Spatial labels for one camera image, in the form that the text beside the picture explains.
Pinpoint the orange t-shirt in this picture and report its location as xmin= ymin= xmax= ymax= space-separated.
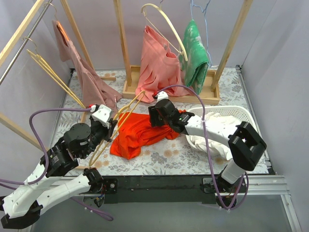
xmin=110 ymin=113 xmax=180 ymax=160

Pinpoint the yellow plastic hanger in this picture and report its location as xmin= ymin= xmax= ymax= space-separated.
xmin=88 ymin=90 xmax=145 ymax=167

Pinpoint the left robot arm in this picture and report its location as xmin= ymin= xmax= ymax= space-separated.
xmin=0 ymin=118 xmax=117 ymax=230

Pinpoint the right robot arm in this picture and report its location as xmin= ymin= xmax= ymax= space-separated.
xmin=148 ymin=99 xmax=267 ymax=192

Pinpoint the yellow hanger under pink garment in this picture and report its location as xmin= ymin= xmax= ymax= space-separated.
xmin=23 ymin=37 xmax=85 ymax=108

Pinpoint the cream wooden hanger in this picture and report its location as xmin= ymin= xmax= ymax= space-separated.
xmin=140 ymin=3 xmax=188 ymax=61

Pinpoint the salmon pink pleated garment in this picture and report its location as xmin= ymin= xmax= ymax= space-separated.
xmin=135 ymin=26 xmax=183 ymax=103

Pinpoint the dusty pink hanging garment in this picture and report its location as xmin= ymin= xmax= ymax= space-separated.
xmin=52 ymin=20 xmax=123 ymax=112

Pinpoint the wooden rack with tray base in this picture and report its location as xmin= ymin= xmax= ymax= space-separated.
xmin=113 ymin=0 xmax=252 ymax=105

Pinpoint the wooden side clothes rack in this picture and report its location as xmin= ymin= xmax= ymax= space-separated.
xmin=0 ymin=0 xmax=117 ymax=170

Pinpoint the green white hanging cloth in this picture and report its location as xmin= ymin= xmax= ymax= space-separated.
xmin=179 ymin=19 xmax=209 ymax=94

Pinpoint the white cloth in basket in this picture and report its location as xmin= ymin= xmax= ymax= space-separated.
xmin=186 ymin=112 xmax=241 ymax=160

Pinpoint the white plastic laundry basket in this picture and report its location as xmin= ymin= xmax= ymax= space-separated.
xmin=187 ymin=105 xmax=257 ymax=148

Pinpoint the black base bar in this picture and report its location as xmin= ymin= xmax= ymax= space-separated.
xmin=103 ymin=175 xmax=216 ymax=204

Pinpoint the metal hanging rod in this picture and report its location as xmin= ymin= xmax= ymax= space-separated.
xmin=0 ymin=0 xmax=53 ymax=85

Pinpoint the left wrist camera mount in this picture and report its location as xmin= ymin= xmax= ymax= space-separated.
xmin=89 ymin=104 xmax=112 ymax=129

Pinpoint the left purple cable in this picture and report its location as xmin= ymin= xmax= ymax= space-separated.
xmin=0 ymin=107 xmax=114 ymax=221

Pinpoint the purple cable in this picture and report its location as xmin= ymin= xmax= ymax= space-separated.
xmin=0 ymin=107 xmax=114 ymax=221
xmin=153 ymin=85 xmax=249 ymax=210

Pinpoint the blue wire hanger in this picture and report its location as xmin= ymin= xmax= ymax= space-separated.
xmin=190 ymin=0 xmax=212 ymax=67

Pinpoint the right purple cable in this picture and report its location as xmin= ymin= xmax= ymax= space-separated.
xmin=153 ymin=85 xmax=249 ymax=210

